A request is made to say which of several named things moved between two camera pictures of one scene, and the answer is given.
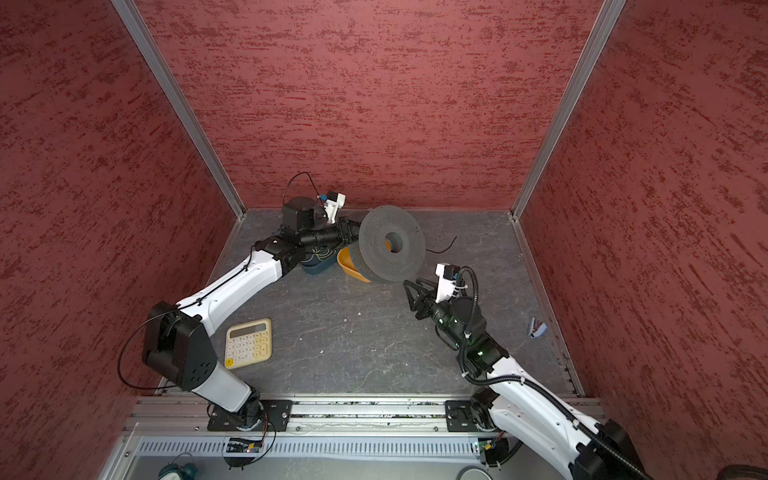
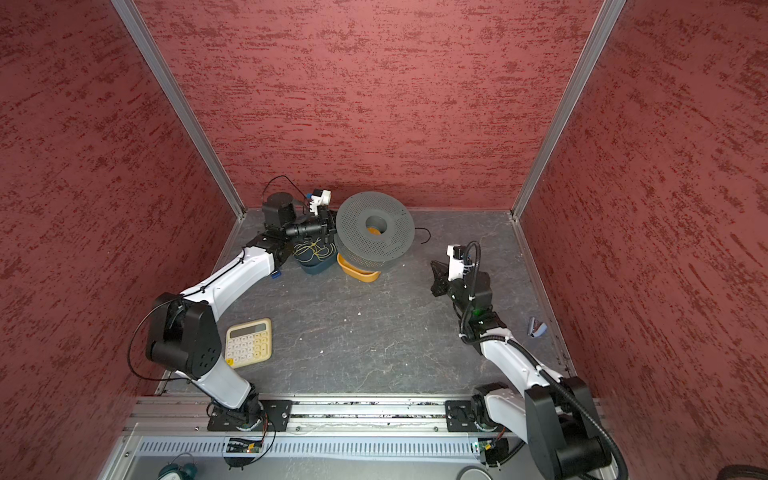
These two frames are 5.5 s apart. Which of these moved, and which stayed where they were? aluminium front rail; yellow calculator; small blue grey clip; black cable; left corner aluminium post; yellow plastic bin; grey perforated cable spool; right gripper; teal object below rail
Moved: grey perforated cable spool; right gripper; black cable
Stayed: aluminium front rail; yellow plastic bin; teal object below rail; left corner aluminium post; small blue grey clip; yellow calculator
